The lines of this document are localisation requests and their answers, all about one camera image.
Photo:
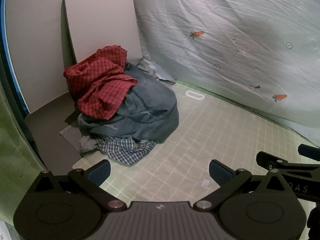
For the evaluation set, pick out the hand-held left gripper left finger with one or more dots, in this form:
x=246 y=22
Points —
x=99 y=173

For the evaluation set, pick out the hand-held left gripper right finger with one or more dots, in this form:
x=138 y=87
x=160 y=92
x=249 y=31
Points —
x=220 y=173

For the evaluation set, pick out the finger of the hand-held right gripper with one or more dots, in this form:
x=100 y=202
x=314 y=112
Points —
x=267 y=158
x=310 y=152

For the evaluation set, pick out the red checked cloth garment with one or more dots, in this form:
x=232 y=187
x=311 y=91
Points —
x=100 y=85

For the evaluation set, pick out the small white tag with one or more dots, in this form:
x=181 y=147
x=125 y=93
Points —
x=203 y=183

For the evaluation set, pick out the light grey cloth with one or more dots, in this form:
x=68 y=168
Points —
x=87 y=143

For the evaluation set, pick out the blue white checked shirt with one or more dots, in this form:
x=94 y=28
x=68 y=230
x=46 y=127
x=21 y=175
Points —
x=125 y=150

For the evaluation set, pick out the green gridded mat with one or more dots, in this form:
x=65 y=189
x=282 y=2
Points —
x=200 y=130

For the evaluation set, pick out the grey cardboard sheet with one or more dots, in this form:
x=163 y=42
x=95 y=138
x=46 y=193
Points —
x=70 y=136

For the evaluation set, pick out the blue denim garment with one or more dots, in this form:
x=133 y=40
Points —
x=150 y=110

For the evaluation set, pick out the carrot printed bed sheet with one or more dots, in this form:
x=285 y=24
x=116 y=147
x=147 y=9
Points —
x=225 y=30

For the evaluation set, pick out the large white panel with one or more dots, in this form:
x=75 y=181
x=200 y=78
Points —
x=32 y=42

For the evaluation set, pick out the white rounded board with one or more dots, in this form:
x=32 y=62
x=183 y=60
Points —
x=100 y=25

